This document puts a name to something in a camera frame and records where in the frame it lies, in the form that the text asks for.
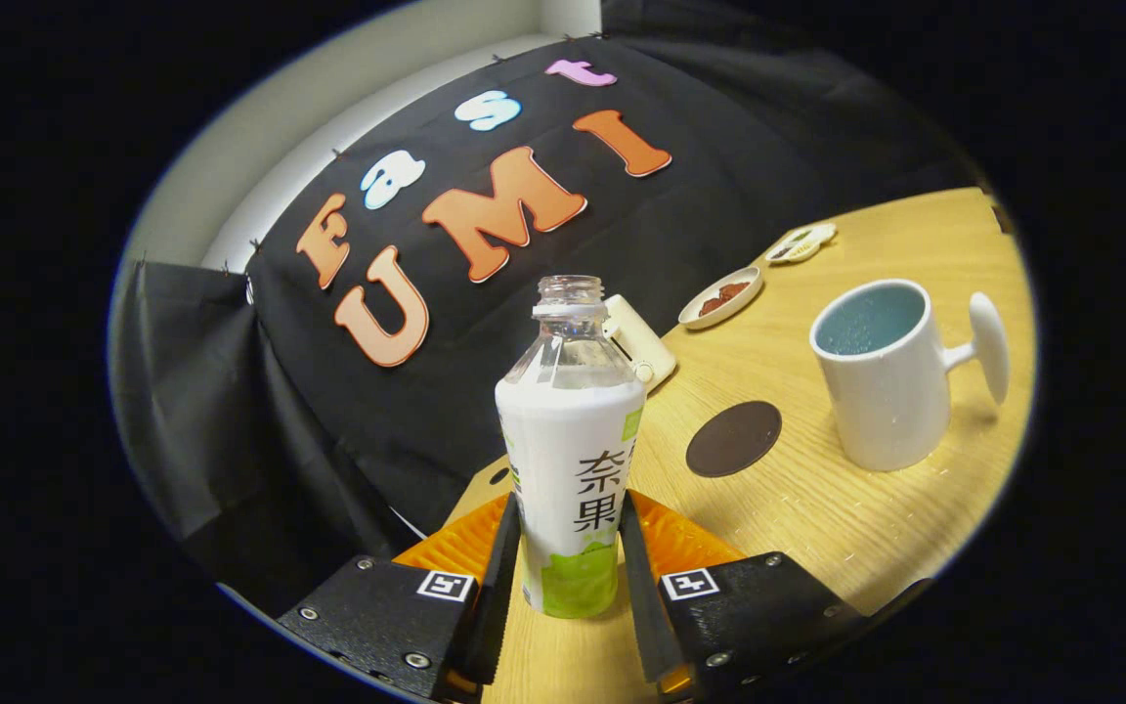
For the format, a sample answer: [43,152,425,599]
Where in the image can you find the dark brown round coaster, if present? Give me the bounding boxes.
[685,400,783,479]

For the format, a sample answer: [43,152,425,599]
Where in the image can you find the white round plate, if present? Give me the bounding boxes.
[677,266,764,330]

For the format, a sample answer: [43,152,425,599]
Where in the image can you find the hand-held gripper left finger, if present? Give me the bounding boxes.
[278,492,522,703]

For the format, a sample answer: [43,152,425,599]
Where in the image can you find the wooden table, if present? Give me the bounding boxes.
[446,186,1038,704]

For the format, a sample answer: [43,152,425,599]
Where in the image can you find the white toaster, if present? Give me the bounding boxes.
[602,293,678,394]

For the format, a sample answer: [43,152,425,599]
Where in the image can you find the white cup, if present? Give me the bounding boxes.
[809,279,1011,473]

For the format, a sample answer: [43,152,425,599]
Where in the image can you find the white green juice bottle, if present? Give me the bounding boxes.
[495,275,647,620]

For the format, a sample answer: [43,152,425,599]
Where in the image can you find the white divided dish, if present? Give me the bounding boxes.
[764,223,838,266]

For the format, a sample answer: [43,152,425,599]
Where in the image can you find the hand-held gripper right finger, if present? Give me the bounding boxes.
[619,489,867,703]

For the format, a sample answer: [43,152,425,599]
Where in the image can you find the red food pieces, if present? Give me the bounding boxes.
[698,282,752,316]

